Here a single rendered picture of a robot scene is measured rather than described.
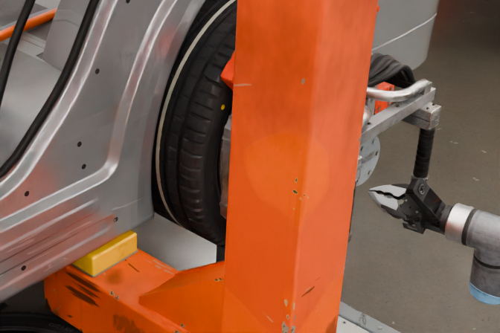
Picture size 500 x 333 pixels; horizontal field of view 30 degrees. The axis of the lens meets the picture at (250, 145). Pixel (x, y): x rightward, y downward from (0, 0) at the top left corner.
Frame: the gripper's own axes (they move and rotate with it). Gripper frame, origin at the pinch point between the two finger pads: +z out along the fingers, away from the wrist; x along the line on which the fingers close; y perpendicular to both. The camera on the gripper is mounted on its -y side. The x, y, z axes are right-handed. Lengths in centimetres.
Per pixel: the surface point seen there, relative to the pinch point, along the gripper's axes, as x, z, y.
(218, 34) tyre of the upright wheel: 2, 29, -48
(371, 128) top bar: -0.4, -5.9, -30.6
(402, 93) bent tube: 13.5, -6.2, -25.6
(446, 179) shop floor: 78, 30, 134
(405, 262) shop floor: 25, 19, 101
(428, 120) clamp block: 14.8, -10.3, -14.7
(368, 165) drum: -0.3, -1.7, -13.4
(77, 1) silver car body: -7, 57, -61
